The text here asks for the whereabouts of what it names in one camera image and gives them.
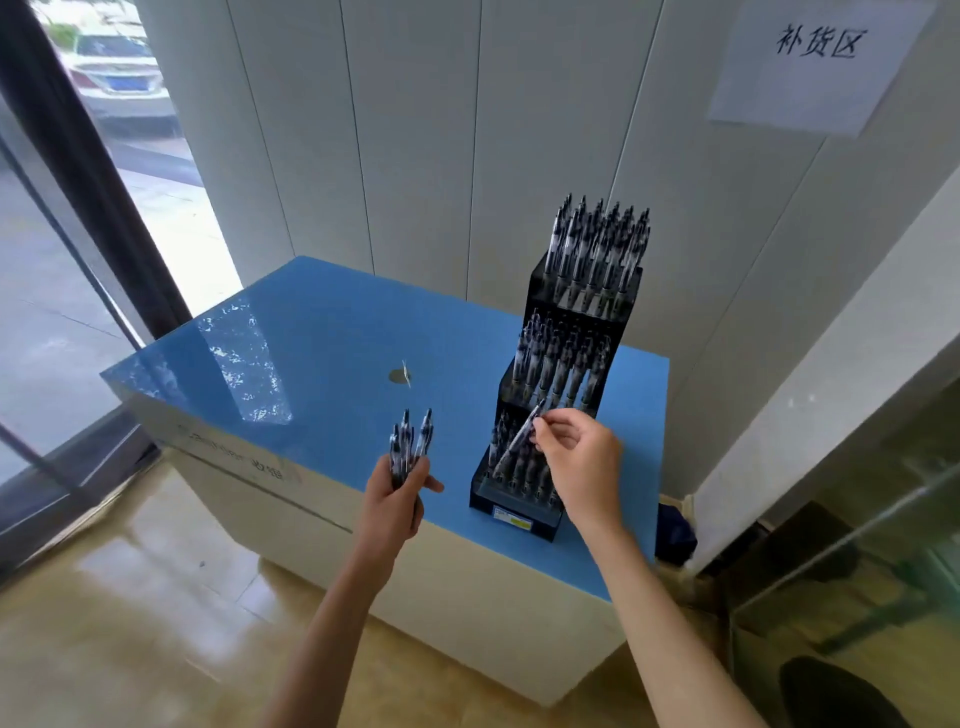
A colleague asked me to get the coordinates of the dark framed glass door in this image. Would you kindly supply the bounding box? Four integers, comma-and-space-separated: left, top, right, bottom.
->
0, 0, 245, 579

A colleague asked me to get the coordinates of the person's right forearm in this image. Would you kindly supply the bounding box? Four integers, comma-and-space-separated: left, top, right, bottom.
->
584, 517, 766, 728

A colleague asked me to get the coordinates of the dark blue bag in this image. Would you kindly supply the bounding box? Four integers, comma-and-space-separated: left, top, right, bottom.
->
656, 502, 699, 568

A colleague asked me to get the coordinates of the person's left hand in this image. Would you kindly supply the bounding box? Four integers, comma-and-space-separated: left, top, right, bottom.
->
352, 453, 445, 594

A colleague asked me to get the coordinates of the black round object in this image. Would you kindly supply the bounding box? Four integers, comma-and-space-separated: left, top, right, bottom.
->
778, 656, 913, 728

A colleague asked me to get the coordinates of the person's right hand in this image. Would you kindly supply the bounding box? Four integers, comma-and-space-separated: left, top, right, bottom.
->
530, 408, 628, 538

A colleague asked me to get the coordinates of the green plastic basket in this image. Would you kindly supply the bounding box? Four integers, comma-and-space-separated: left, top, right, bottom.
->
914, 539, 960, 609

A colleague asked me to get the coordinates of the black tiered pen display stand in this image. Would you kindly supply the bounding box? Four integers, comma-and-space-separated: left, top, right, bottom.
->
470, 253, 645, 543

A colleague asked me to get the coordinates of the white parked car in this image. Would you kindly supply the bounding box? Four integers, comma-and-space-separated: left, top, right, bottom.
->
59, 29, 181, 121

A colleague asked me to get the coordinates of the blue table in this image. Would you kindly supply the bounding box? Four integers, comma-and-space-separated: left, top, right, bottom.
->
101, 256, 670, 706

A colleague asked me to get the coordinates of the white paper sign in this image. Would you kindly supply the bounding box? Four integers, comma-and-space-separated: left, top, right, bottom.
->
706, 0, 939, 138

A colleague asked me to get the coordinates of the row of black pens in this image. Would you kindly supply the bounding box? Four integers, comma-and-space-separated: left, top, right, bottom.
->
509, 311, 613, 410
543, 193, 652, 316
485, 408, 560, 504

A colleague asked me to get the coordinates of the steel framed glass partition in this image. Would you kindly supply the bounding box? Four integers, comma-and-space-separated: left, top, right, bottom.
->
731, 382, 960, 728

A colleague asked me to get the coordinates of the person's left forearm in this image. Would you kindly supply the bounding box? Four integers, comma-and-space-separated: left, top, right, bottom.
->
262, 562, 395, 728

